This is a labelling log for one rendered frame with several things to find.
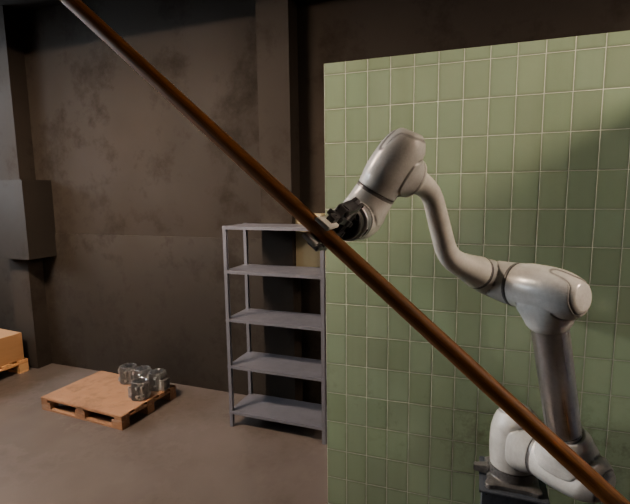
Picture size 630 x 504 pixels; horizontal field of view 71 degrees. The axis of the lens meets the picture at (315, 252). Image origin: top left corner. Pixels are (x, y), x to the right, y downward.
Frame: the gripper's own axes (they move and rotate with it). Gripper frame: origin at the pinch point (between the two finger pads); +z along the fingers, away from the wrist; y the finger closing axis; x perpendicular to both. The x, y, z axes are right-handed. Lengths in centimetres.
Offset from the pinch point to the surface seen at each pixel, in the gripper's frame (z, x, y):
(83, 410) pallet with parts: -218, 101, 337
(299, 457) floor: -221, -62, 208
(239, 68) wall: -310, 210, 24
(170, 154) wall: -312, 223, 134
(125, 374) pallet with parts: -267, 107, 323
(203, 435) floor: -227, 5, 266
